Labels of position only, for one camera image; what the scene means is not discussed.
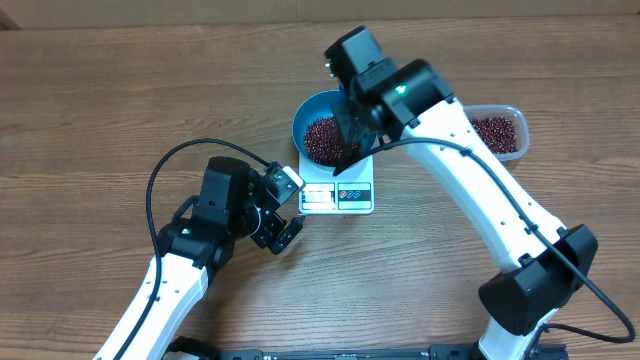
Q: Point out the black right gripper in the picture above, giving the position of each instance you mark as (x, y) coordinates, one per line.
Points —
(349, 115)

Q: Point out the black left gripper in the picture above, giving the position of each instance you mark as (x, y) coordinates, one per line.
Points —
(274, 223)

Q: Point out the blue plastic measuring scoop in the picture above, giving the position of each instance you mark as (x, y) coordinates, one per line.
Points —
(342, 92)

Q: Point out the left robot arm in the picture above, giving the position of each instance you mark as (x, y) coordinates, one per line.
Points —
(234, 202)

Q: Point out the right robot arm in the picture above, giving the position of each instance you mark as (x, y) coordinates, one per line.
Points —
(540, 260)

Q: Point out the white digital kitchen scale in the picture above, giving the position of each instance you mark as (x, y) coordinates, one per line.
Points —
(349, 193)

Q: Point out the teal round bowl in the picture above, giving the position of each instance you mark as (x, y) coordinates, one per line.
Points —
(316, 107)

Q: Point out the red adzuki beans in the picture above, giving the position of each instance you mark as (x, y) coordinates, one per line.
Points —
(318, 140)

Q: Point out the clear plastic food container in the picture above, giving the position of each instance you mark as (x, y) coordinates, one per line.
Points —
(503, 129)

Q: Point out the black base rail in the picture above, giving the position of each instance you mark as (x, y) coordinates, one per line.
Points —
(345, 354)

